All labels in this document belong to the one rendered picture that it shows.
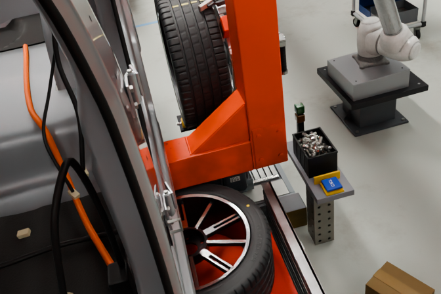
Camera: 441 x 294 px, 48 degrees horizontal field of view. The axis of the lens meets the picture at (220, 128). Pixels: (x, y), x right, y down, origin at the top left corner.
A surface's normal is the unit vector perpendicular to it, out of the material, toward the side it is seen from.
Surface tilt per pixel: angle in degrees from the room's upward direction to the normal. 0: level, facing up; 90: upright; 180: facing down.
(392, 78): 90
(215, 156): 90
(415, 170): 0
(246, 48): 90
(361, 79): 3
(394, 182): 0
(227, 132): 90
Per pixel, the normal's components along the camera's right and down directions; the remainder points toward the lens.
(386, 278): -0.14, -0.80
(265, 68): 0.22, 0.54
